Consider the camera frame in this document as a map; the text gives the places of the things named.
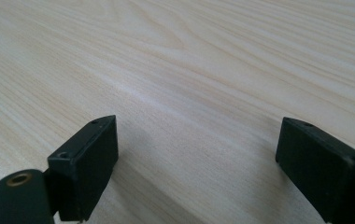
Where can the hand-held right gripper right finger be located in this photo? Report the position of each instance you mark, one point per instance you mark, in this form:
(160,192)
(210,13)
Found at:
(322,171)

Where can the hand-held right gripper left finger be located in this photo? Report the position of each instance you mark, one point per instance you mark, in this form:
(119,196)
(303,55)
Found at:
(85,168)

